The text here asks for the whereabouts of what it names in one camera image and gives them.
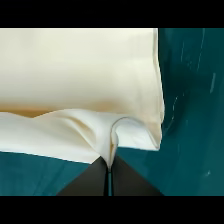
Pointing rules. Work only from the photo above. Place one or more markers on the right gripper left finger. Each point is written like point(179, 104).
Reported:
point(90, 183)

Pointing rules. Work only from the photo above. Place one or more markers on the cream shirt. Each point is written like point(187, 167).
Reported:
point(76, 76)

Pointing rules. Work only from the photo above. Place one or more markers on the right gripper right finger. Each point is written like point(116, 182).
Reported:
point(130, 183)

